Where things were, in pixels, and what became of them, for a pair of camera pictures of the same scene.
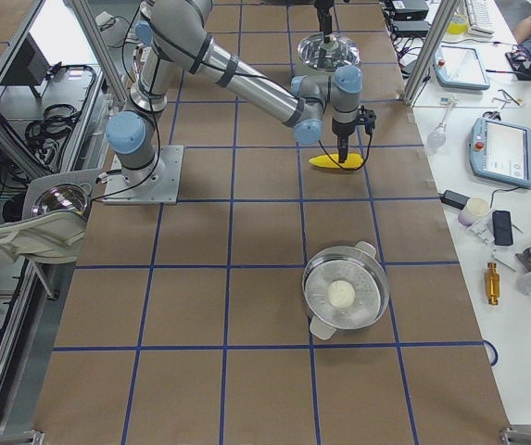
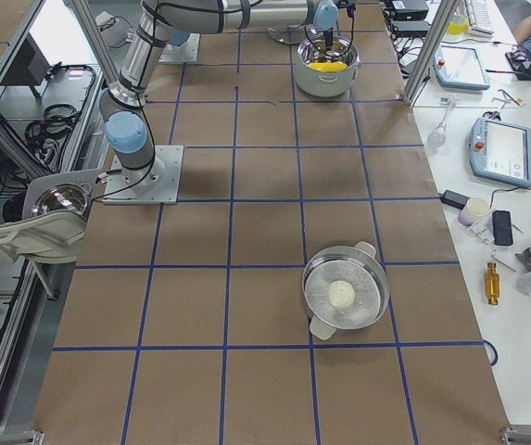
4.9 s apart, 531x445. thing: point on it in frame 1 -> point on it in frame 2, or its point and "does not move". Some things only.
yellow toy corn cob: x=352 y=161 -> x=328 y=67
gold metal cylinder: x=492 y=284 does not move
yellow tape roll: x=458 y=24 does not move
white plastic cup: x=474 y=209 does not move
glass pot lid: x=341 y=51 -> x=293 y=34
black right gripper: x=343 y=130 -> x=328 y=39
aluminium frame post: x=436 y=35 does not move
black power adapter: x=454 y=198 does not move
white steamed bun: x=341 y=294 does not move
